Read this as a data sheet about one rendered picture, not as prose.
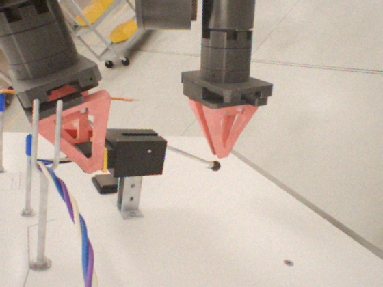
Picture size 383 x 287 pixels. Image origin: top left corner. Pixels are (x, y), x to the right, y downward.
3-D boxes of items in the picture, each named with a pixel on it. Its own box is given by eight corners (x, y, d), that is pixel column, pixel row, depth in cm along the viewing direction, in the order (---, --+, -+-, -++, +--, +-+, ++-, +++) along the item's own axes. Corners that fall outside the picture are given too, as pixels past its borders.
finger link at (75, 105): (65, 197, 32) (18, 100, 27) (51, 166, 38) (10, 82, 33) (135, 165, 34) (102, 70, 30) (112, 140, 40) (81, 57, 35)
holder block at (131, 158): (162, 175, 40) (167, 141, 39) (113, 178, 37) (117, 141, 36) (148, 160, 43) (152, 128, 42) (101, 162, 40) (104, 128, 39)
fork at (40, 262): (50, 255, 32) (60, 97, 27) (54, 268, 30) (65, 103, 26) (26, 260, 31) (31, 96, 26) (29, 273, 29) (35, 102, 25)
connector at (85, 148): (127, 165, 38) (128, 147, 37) (82, 173, 35) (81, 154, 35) (115, 154, 40) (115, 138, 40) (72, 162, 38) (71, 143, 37)
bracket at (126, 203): (143, 217, 40) (150, 176, 39) (123, 220, 39) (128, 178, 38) (129, 198, 44) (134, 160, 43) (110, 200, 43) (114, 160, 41)
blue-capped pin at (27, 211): (36, 216, 37) (40, 137, 34) (20, 218, 36) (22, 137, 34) (34, 209, 38) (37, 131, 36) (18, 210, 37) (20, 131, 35)
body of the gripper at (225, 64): (225, 108, 37) (230, 33, 34) (179, 86, 45) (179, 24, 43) (273, 100, 40) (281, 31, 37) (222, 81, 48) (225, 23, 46)
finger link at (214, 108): (209, 170, 42) (213, 91, 39) (180, 148, 48) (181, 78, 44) (255, 159, 45) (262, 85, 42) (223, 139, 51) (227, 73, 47)
